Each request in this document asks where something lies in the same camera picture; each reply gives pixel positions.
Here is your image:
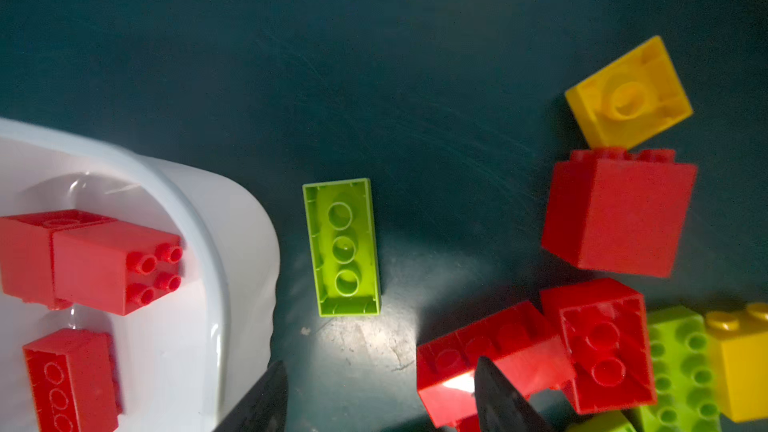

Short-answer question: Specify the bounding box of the yellow upturned small brick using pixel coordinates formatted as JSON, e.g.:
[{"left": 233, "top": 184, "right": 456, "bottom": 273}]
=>
[{"left": 565, "top": 36, "right": 693, "bottom": 149}]

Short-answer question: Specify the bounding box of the red small brick low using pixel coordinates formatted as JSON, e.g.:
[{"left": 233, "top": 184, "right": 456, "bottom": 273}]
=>
[{"left": 455, "top": 415, "right": 481, "bottom": 432}]

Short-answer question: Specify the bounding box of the green brick low middle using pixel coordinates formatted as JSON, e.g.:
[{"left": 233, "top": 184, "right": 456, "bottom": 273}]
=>
[{"left": 566, "top": 410, "right": 636, "bottom": 432}]

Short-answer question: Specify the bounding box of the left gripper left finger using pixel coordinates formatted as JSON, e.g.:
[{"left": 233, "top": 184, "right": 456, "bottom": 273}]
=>
[{"left": 214, "top": 361, "right": 289, "bottom": 432}]

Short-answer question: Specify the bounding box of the red square brick centre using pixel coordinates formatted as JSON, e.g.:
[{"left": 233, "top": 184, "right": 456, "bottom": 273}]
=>
[{"left": 540, "top": 278, "right": 657, "bottom": 415}]

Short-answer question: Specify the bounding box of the white tray left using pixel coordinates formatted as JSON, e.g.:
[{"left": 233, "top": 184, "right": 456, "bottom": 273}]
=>
[{"left": 1, "top": 119, "right": 280, "bottom": 431}]

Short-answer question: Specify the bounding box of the red long brick centre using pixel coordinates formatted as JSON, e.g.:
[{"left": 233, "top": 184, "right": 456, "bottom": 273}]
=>
[{"left": 415, "top": 299, "right": 576, "bottom": 430}]

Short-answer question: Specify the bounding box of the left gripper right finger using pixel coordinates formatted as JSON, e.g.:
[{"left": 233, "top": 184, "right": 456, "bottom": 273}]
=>
[{"left": 474, "top": 356, "right": 554, "bottom": 432}]

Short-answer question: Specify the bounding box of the green studded brick centre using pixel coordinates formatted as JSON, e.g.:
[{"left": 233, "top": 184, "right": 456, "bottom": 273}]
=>
[{"left": 629, "top": 305, "right": 721, "bottom": 432}]

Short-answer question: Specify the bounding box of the green brick upturned left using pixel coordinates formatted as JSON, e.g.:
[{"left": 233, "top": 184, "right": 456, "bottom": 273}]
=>
[{"left": 302, "top": 178, "right": 381, "bottom": 317}]

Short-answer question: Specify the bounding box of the yellow brick centre right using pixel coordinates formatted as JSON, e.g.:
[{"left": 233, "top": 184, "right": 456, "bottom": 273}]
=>
[{"left": 705, "top": 302, "right": 767, "bottom": 423}]

